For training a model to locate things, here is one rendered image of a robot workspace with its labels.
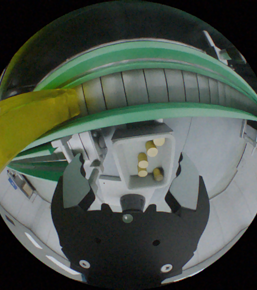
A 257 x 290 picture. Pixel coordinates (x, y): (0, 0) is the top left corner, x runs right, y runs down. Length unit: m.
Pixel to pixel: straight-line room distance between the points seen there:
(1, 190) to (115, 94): 6.23
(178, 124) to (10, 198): 6.51
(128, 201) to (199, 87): 0.52
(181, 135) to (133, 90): 0.26
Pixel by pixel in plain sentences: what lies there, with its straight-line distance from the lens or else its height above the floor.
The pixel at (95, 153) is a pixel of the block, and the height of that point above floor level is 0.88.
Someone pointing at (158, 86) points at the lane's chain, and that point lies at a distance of 0.18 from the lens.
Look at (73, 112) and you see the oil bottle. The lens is 0.17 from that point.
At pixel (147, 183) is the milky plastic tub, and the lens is 0.38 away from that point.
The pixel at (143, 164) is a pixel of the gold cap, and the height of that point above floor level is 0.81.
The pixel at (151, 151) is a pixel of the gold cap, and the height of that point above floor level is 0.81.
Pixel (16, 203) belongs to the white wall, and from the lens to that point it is 6.46.
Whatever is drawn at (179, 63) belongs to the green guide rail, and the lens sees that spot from 0.17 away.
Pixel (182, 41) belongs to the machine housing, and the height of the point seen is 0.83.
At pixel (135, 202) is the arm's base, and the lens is 0.50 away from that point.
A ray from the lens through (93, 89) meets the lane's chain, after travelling 0.18.
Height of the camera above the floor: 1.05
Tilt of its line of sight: 61 degrees down
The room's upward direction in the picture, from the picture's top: 176 degrees counter-clockwise
